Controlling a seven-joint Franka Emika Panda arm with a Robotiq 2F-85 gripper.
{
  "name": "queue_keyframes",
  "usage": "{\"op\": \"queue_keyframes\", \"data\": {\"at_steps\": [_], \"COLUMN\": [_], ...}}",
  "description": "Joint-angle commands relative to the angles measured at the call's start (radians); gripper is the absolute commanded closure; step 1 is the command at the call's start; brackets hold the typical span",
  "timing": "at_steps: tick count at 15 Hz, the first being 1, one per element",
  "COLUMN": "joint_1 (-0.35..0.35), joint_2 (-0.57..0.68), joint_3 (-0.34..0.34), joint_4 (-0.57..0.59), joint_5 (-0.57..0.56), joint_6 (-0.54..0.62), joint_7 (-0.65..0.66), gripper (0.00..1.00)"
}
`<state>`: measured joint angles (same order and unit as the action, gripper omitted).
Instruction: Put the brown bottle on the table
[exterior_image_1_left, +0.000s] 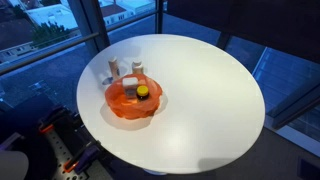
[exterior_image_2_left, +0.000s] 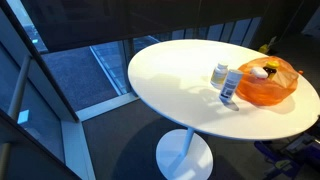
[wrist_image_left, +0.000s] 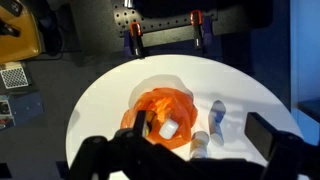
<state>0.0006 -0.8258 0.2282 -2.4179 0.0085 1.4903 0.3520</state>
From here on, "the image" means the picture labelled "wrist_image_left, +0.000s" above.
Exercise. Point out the white bottle yellow label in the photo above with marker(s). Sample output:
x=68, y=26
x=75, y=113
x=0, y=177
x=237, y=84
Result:
x=198, y=146

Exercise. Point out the white cap bottle in bag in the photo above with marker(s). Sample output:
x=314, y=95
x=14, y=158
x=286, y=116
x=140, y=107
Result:
x=168, y=129

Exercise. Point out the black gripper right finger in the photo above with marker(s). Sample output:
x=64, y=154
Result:
x=261, y=134

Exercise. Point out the left orange black clamp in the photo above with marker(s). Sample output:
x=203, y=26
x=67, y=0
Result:
x=137, y=45

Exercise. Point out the orange black clamp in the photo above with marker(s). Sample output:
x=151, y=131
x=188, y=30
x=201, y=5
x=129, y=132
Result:
x=137, y=45
x=196, y=22

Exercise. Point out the blue electronic box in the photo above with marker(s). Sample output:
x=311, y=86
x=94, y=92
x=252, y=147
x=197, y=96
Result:
x=18, y=108

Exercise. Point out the yellow case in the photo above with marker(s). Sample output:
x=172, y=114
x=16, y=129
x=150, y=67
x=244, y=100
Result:
x=19, y=34

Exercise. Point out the orange plastic bag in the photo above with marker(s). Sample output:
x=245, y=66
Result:
x=165, y=104

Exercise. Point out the right orange black clamp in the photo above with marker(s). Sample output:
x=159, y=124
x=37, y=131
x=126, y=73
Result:
x=196, y=22

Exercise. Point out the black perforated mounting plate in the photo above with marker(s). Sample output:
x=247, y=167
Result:
x=218, y=16

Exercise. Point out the white tube blue label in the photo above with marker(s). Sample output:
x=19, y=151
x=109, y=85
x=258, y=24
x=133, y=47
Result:
x=215, y=118

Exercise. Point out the white perforated box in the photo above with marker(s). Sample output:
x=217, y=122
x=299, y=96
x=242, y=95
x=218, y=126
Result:
x=14, y=75

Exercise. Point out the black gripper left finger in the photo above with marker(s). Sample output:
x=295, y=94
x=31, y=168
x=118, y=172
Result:
x=139, y=127

